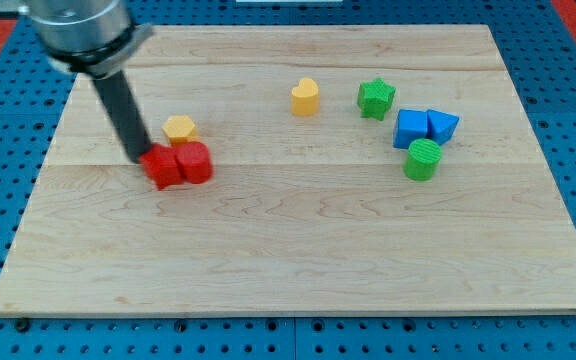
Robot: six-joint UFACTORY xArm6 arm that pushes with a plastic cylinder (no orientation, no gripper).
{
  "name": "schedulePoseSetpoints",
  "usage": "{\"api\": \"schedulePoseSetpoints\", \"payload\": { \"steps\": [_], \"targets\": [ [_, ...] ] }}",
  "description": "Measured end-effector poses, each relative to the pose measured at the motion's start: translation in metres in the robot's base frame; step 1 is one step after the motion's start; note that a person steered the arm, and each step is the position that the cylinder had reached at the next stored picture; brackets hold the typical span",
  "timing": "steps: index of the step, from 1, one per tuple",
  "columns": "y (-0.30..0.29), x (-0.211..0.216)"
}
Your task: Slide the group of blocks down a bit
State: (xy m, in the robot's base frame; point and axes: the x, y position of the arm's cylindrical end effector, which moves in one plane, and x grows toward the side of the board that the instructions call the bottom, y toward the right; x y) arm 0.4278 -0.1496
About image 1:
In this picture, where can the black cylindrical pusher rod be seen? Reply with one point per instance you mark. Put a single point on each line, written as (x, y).
(120, 105)

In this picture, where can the yellow hexagon block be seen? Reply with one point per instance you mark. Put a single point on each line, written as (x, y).
(180, 129)

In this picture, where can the red cube block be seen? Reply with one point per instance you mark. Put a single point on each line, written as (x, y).
(159, 164)

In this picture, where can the red cylinder block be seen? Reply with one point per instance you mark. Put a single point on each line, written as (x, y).
(194, 161)

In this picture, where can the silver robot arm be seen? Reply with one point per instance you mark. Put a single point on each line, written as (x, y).
(96, 38)

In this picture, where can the yellow heart block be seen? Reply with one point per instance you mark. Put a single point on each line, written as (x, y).
(305, 97)

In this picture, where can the wooden board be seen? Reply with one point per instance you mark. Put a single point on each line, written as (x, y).
(305, 215)

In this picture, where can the green star block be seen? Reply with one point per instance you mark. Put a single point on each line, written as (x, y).
(375, 98)

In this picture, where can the blue cube block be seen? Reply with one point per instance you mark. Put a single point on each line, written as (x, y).
(410, 126)

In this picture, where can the green cylinder block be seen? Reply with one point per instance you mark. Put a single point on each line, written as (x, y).
(422, 159)

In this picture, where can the blue triangle block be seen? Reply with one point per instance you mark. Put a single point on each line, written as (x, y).
(441, 126)

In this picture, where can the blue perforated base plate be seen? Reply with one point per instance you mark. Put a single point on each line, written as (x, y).
(541, 56)

